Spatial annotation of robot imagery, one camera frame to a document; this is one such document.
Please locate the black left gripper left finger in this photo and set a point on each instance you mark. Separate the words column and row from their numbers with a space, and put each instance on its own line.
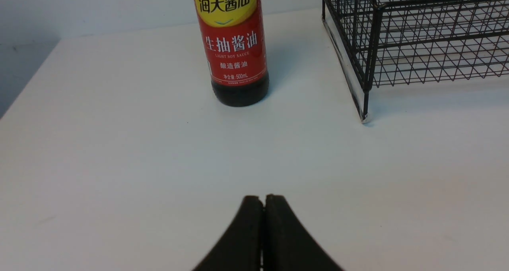
column 240, row 246

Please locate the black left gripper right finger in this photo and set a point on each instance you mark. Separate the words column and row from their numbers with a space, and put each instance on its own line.
column 287, row 244

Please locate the soy sauce bottle red label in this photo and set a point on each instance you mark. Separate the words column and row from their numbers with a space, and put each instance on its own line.
column 234, row 41

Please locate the black wire mesh rack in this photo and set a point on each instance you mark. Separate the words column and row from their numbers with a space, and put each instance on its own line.
column 392, row 42

